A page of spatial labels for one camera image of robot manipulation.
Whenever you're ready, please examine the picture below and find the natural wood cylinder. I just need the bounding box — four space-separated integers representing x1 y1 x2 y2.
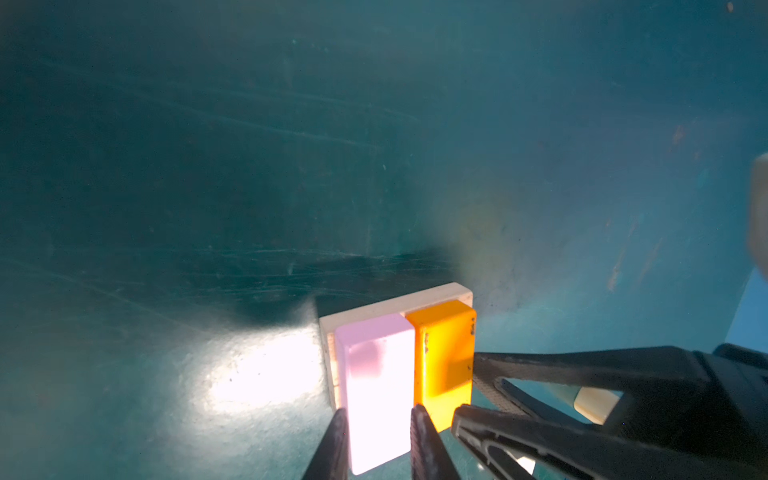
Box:
573 387 621 425

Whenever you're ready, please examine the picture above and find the orange wood block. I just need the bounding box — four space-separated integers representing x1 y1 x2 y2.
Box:
406 300 477 432

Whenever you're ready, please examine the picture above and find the pink wood block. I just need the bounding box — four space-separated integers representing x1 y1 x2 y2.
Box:
335 314 415 476

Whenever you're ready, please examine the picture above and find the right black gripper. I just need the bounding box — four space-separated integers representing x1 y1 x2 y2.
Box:
451 343 767 479

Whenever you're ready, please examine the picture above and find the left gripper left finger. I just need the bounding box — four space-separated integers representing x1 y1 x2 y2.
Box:
302 408 350 480

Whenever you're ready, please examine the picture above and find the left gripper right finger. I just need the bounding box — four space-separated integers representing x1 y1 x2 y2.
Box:
410 404 460 480

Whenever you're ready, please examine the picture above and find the natural wood block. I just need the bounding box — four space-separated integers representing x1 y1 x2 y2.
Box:
318 282 474 410

